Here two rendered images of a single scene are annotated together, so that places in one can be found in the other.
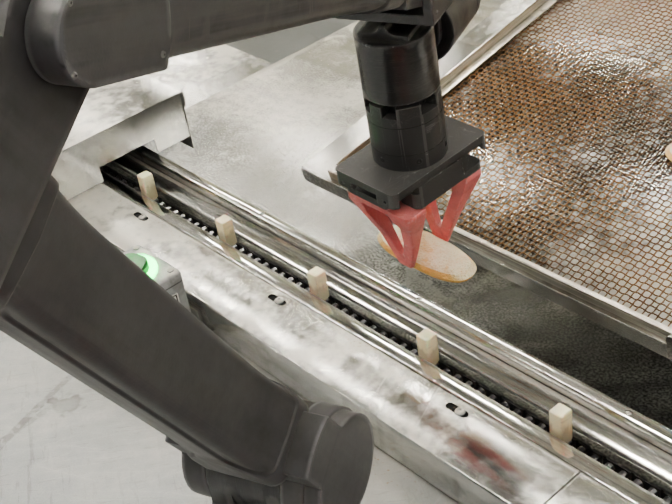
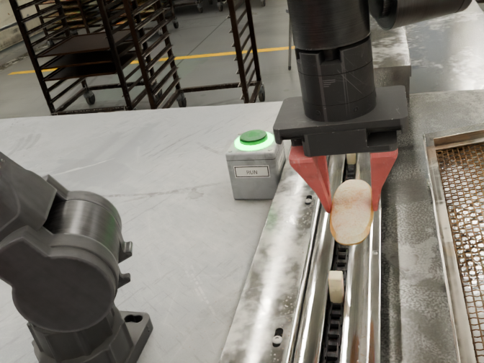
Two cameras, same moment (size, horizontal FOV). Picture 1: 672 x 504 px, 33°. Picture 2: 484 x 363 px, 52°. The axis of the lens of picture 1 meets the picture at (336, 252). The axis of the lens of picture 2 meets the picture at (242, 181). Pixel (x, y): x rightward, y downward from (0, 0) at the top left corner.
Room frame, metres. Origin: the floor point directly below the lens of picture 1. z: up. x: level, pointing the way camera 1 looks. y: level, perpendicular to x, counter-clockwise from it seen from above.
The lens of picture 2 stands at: (0.46, -0.32, 1.19)
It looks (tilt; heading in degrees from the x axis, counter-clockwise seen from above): 29 degrees down; 55
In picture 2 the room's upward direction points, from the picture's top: 10 degrees counter-clockwise
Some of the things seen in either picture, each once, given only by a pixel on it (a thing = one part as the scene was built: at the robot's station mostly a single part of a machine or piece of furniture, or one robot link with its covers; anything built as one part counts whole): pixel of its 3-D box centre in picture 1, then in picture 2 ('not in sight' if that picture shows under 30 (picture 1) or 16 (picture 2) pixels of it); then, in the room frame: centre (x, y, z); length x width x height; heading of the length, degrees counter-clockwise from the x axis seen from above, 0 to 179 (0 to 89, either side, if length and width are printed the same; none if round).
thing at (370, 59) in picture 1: (400, 53); (335, 3); (0.75, -0.07, 1.12); 0.07 x 0.06 x 0.07; 149
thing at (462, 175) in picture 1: (423, 201); (354, 163); (0.75, -0.07, 0.99); 0.07 x 0.07 x 0.09; 37
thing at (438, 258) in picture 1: (425, 249); (351, 206); (0.75, -0.07, 0.94); 0.10 x 0.04 x 0.01; 37
